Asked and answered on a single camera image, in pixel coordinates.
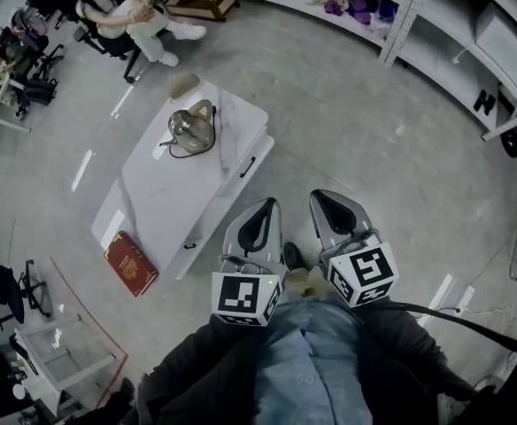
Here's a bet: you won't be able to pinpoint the black H-shaped object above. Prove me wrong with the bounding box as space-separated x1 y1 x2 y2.
473 89 498 117

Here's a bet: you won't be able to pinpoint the white desk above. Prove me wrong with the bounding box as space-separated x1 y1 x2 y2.
0 66 33 135

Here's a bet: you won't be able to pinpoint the thick black gripper cable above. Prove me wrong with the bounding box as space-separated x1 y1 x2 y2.
389 301 517 358

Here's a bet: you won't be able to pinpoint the person's light blue shirt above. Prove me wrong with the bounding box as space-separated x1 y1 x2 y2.
253 301 374 425

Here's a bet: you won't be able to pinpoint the steel kettle with wooden handle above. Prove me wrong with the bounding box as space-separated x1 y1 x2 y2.
158 98 218 153

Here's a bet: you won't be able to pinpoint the white power strip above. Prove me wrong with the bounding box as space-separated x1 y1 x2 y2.
455 284 476 316

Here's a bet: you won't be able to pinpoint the person's left forearm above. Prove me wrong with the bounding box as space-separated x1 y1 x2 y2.
136 314 268 425

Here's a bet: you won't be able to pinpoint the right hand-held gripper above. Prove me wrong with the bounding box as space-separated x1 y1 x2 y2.
308 188 400 310

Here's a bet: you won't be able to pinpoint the person's black shoe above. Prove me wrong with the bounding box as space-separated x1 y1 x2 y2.
282 241 305 272

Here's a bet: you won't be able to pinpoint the person's right forearm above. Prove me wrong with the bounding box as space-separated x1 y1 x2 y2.
355 297 476 425

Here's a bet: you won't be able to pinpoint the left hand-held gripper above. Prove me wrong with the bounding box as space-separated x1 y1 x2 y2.
211 197 287 328

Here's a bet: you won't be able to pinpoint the white frame glass side table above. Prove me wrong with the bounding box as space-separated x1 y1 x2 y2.
13 314 129 405

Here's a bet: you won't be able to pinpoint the person's khaki trousers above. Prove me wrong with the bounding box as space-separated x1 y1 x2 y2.
284 267 330 303

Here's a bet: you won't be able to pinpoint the white marble low table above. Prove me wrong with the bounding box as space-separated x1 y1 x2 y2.
90 80 276 282

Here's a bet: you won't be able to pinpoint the white metal shelving unit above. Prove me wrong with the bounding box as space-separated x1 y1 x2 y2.
235 0 517 143

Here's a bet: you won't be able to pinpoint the purple artificial flowers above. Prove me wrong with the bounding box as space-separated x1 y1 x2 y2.
322 0 399 27

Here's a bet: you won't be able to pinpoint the black backpack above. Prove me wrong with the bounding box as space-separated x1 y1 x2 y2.
21 77 59 107

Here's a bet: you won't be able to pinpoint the red book gold ornament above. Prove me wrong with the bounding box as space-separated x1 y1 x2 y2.
103 230 160 298

